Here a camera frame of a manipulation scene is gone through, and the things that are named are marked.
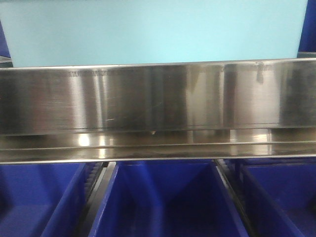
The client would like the light blue plastic bin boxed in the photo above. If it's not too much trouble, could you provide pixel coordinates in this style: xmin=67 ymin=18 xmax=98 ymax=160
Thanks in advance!
xmin=0 ymin=0 xmax=307 ymax=67

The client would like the dark blue bin lower middle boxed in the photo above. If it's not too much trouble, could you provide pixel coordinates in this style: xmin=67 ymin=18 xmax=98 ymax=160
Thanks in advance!
xmin=89 ymin=160 xmax=248 ymax=237

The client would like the dark blue bin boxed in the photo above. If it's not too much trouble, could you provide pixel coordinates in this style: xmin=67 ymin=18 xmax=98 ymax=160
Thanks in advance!
xmin=89 ymin=160 xmax=248 ymax=237
xmin=299 ymin=0 xmax=316 ymax=52
xmin=0 ymin=163 xmax=86 ymax=237
xmin=237 ymin=158 xmax=316 ymax=237

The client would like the dark blue bin lower right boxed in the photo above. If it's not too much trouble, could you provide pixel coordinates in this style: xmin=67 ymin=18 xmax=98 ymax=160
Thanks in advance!
xmin=237 ymin=158 xmax=316 ymax=237

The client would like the dark blue bin lower left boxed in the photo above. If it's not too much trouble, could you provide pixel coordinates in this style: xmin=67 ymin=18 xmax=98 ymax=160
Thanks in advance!
xmin=0 ymin=163 xmax=86 ymax=237

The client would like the dark blue bin upper right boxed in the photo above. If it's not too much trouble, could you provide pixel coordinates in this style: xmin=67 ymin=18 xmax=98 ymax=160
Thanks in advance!
xmin=299 ymin=0 xmax=316 ymax=52

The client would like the steel divider rail left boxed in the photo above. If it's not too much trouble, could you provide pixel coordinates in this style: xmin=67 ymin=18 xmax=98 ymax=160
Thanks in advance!
xmin=75 ymin=162 xmax=116 ymax=237

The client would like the stainless steel shelf front rail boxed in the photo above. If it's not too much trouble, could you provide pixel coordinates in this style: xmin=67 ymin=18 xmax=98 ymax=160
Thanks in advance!
xmin=0 ymin=58 xmax=316 ymax=164

